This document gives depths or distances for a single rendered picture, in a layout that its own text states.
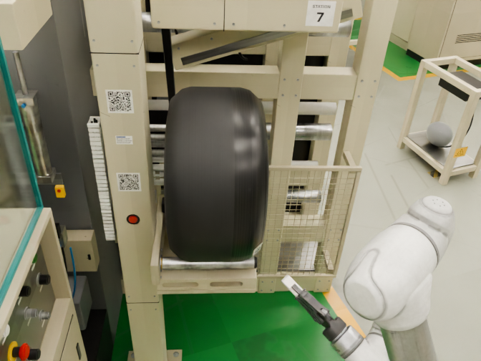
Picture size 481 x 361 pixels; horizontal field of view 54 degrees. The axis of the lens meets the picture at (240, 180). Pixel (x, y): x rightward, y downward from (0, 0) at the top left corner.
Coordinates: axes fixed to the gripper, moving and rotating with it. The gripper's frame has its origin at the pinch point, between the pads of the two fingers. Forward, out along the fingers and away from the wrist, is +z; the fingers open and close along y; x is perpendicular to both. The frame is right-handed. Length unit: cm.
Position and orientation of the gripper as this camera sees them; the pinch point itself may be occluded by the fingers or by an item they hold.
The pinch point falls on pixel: (291, 285)
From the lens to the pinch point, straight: 156.6
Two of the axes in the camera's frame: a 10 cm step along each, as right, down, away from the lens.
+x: 7.2, -6.1, 3.3
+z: -6.9, -6.8, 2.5
